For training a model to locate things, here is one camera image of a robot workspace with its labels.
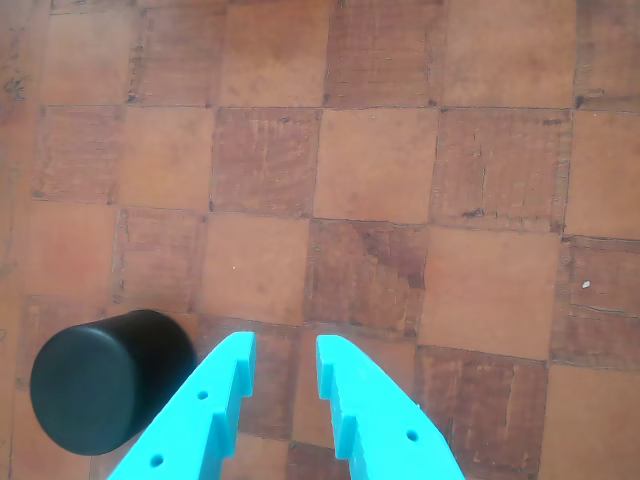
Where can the black cylinder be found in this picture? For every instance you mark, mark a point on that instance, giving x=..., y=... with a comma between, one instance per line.
x=95, y=385

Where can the wooden chessboard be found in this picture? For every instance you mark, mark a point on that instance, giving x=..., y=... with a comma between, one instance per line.
x=375, y=165

